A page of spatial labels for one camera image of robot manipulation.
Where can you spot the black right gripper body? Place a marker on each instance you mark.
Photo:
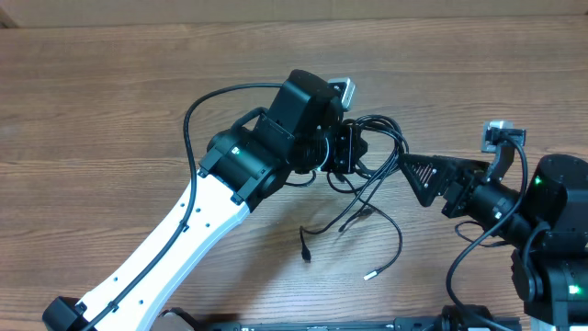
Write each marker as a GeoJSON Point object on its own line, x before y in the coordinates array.
{"type": "Point", "coordinates": [464, 178]}

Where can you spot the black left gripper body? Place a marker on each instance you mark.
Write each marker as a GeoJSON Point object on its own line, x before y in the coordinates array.
{"type": "Point", "coordinates": [340, 148]}

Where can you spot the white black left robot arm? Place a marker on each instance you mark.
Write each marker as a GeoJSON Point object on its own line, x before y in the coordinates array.
{"type": "Point", "coordinates": [302, 131]}

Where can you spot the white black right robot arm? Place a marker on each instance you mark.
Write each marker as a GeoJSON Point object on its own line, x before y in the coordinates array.
{"type": "Point", "coordinates": [547, 225]}

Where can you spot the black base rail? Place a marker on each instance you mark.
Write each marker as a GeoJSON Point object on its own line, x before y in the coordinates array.
{"type": "Point", "coordinates": [176, 319]}

